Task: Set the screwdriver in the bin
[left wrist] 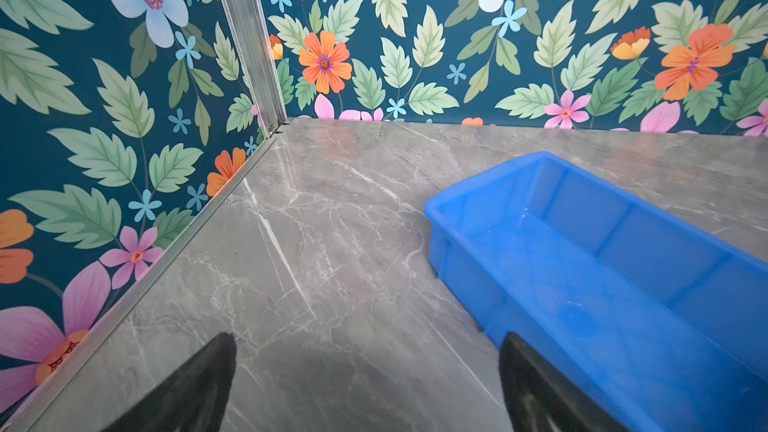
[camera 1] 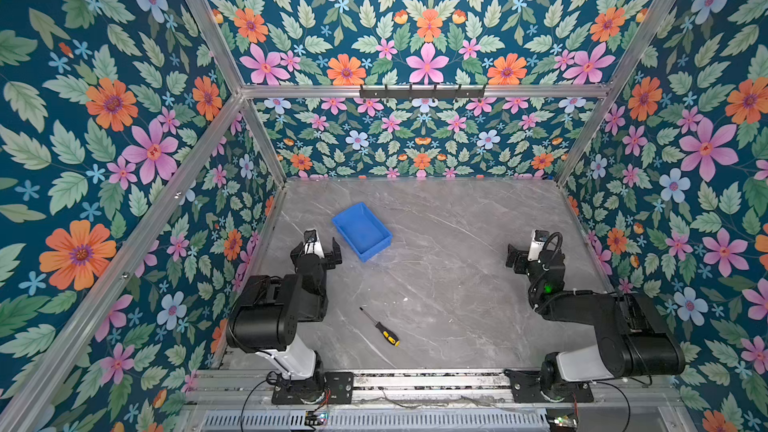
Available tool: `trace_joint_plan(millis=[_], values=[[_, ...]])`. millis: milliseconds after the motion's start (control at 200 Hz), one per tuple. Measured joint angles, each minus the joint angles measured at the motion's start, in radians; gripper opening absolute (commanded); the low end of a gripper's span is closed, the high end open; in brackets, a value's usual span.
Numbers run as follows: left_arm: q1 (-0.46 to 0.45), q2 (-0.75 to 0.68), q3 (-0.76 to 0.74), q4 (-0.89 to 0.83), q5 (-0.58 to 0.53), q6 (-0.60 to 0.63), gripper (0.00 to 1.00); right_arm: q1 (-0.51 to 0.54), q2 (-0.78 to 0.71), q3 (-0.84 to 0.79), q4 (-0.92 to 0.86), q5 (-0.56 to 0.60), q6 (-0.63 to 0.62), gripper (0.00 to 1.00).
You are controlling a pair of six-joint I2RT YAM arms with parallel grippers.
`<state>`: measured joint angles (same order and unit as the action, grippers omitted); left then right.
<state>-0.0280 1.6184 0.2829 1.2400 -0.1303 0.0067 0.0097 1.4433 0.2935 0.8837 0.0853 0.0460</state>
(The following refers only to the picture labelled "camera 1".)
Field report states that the yellow black screwdriver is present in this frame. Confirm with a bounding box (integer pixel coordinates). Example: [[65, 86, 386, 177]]
[[359, 307, 400, 347]]

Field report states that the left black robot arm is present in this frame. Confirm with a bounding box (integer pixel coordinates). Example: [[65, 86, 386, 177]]
[[225, 230, 343, 403]]

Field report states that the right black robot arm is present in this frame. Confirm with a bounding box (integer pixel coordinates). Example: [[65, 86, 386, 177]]
[[504, 242, 686, 402]]

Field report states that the blue plastic bin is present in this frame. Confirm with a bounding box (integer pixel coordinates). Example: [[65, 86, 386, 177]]
[[332, 203, 393, 262]]

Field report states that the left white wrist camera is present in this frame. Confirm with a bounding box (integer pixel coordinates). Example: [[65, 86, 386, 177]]
[[303, 229, 325, 258]]

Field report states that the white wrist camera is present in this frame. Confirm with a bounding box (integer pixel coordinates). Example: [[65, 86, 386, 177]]
[[527, 229, 550, 261], [303, 229, 325, 258]]

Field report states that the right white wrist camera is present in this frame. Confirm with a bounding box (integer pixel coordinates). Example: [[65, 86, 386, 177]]
[[527, 229, 550, 261]]

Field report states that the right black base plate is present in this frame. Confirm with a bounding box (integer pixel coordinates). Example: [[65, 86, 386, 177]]
[[503, 369, 594, 403]]

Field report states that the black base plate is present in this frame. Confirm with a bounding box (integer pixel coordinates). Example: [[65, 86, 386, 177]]
[[271, 372, 355, 405], [503, 369, 594, 403]]

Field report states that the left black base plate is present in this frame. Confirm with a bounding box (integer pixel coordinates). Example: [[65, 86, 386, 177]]
[[271, 372, 355, 405]]

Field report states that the white slotted cable duct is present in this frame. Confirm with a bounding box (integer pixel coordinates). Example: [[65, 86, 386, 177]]
[[201, 409, 550, 431]]

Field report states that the black wall hook rail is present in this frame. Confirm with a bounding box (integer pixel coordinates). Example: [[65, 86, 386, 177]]
[[358, 84, 486, 100]]

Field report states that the aluminium front rail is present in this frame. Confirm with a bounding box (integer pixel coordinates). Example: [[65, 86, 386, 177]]
[[185, 369, 684, 408]]

